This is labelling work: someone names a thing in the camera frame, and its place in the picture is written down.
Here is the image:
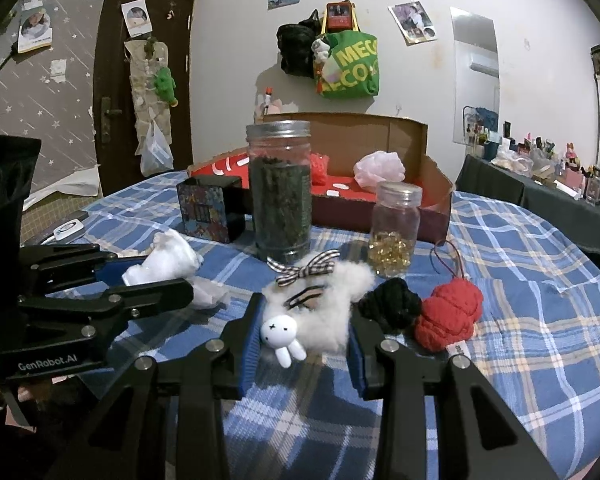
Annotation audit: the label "green plush on door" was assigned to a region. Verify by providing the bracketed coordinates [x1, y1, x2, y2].
[154, 67, 178, 107]

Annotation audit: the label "photo on wall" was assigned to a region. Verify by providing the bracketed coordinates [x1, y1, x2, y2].
[388, 0, 438, 46]

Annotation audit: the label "white fluffy bunny clip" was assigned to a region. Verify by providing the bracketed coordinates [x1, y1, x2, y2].
[260, 249, 375, 368]

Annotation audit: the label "colourful patterned small box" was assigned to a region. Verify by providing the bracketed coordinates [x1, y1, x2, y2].
[176, 174, 250, 244]

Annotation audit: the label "white plastic bag on door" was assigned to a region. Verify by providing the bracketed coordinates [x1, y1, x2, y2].
[140, 122, 174, 177]

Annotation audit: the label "dark green covered side table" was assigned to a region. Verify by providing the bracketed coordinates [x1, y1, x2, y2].
[455, 155, 600, 255]

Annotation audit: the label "black bag on wall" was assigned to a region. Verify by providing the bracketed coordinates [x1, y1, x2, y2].
[276, 10, 321, 79]

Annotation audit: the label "black knitted scrunchie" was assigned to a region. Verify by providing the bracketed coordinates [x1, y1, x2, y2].
[358, 278, 422, 335]

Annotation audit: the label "cardboard box red lining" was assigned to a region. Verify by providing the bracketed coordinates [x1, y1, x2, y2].
[187, 112, 455, 246]

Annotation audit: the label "red knitted ball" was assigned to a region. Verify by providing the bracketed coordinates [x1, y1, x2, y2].
[412, 238, 485, 354]

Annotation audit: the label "white mesh bath pouf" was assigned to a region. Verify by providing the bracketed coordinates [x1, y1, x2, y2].
[353, 151, 405, 192]

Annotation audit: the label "tall jar dark contents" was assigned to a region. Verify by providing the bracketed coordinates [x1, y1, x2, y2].
[246, 120, 312, 264]

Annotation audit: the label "green tote bag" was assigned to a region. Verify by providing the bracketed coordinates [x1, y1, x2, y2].
[312, 2, 380, 100]

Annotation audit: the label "small jar golden capsules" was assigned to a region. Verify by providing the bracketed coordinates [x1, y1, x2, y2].
[367, 182, 422, 278]

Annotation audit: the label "wall mirror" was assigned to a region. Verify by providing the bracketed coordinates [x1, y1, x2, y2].
[450, 8, 500, 145]

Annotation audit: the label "dark brown door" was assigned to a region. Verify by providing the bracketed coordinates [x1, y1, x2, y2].
[93, 0, 194, 195]

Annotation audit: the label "red pouch above tote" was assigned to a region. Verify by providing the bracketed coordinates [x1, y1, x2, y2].
[326, 0, 353, 32]

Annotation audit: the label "pink plush with stick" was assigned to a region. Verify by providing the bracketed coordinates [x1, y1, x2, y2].
[253, 87, 283, 122]

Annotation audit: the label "crumpled white tissue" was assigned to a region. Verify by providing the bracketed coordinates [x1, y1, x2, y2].
[122, 229, 230, 310]

